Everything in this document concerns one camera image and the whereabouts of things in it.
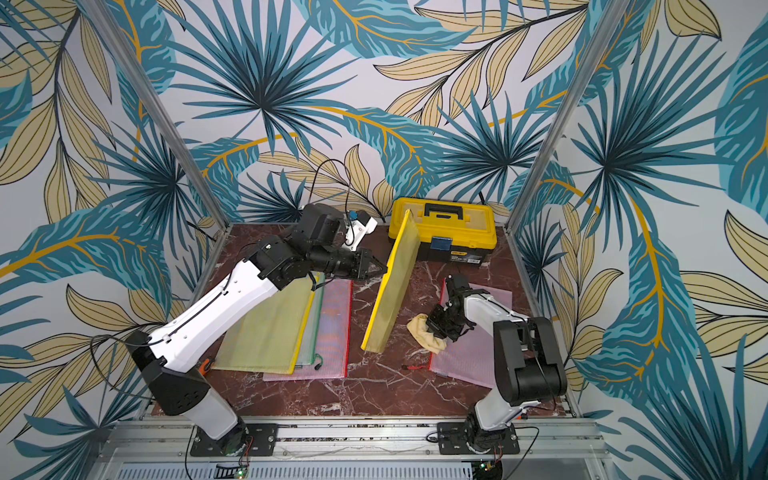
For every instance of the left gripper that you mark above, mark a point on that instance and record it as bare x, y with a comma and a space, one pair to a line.
361, 268

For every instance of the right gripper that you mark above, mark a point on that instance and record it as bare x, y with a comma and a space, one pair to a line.
454, 321

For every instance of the cream wiping cloth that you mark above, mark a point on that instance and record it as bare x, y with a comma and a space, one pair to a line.
417, 327

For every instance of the yellow mesh document bag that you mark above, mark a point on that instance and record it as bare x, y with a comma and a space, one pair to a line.
393, 286

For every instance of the pink mesh document bag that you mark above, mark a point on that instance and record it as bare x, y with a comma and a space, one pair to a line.
471, 358

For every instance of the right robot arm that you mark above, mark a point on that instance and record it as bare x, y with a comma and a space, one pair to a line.
515, 356

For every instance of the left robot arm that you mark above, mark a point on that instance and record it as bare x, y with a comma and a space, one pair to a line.
167, 357

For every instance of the pink red-zip mesh bag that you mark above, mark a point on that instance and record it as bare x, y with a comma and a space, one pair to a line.
332, 341

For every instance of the green-zip clear mesh bag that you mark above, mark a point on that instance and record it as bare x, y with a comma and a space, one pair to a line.
308, 344

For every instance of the yellow-green mesh document bag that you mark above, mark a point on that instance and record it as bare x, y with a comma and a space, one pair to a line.
269, 337

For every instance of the yellow black toolbox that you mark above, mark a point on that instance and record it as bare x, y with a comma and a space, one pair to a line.
448, 232

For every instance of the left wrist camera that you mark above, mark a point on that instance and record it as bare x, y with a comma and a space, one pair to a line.
360, 224

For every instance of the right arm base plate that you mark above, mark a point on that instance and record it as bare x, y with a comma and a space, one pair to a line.
459, 438

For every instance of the orange handled screwdriver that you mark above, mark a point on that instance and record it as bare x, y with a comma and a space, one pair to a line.
206, 366

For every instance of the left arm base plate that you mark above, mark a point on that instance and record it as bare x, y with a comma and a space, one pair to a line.
252, 439

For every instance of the aluminium front rail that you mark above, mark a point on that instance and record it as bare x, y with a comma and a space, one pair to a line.
410, 447

